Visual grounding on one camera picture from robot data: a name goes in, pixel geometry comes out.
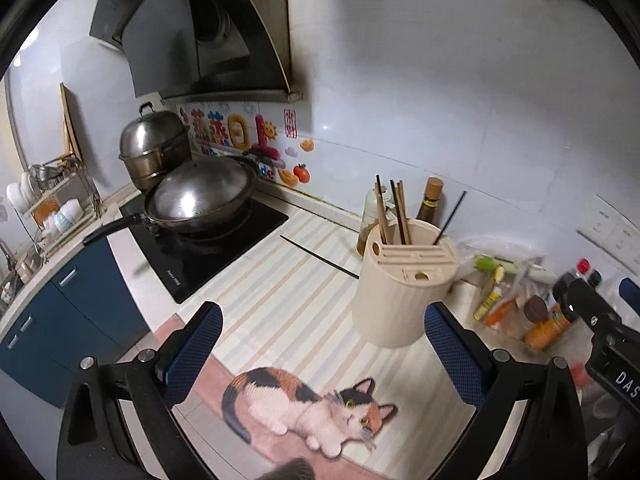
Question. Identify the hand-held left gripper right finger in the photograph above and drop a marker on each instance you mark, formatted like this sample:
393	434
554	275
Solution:
452	360

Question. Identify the stack of white bowls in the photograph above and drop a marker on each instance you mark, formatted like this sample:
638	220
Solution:
62	217

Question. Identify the steel wok lid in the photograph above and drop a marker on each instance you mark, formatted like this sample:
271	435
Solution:
200	190

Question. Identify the striped cat print mat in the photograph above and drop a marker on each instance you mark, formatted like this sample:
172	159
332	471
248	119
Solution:
280	310

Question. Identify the black chopstick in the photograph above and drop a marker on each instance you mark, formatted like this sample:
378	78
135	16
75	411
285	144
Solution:
378	187
452	215
320	256

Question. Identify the wooden cutting board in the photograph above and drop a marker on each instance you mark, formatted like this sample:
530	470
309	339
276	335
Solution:
70	125

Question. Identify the brown capped jar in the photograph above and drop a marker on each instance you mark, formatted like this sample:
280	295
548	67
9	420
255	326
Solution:
536	308

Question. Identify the steel steamer pot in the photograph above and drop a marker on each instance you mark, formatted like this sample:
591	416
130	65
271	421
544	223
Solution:
152	140

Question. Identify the red wall sticker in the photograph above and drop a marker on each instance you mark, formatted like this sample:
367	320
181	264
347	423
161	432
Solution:
290	122

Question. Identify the black induction cooktop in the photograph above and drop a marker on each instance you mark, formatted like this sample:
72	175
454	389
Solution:
200	260

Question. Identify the green packet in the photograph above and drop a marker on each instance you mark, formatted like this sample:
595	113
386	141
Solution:
490	263

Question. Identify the black wok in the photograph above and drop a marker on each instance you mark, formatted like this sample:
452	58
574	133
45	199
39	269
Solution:
115	227

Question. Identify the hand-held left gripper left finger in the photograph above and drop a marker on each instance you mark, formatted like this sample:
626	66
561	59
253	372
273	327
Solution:
195	350

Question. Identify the yellow tube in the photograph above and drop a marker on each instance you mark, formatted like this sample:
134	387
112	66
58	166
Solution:
490	292

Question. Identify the black range hood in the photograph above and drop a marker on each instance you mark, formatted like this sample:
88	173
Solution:
200	20

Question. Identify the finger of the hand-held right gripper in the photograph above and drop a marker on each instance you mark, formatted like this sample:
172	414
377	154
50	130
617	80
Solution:
585	305
631	289

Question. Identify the cream ribbed utensil holder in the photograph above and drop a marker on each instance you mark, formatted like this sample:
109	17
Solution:
395	300

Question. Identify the clear oil bottle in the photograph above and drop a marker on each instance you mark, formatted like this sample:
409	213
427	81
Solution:
367	220

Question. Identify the blue cabinet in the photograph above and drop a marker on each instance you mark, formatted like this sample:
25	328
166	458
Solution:
75	310

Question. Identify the colourful wall sticker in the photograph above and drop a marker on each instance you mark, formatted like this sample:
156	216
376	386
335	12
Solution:
235	135

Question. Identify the dark sauce bottle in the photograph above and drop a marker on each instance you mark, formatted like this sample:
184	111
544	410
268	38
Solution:
430	200

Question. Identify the red capped bottle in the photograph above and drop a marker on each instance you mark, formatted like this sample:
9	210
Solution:
582	266

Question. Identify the orange bottle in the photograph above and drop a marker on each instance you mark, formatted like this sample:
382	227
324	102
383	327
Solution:
545	332

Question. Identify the white wall outlet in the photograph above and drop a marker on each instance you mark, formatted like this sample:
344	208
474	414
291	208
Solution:
610	230

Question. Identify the clear plastic bag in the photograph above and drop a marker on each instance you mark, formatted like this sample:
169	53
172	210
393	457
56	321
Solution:
515	290

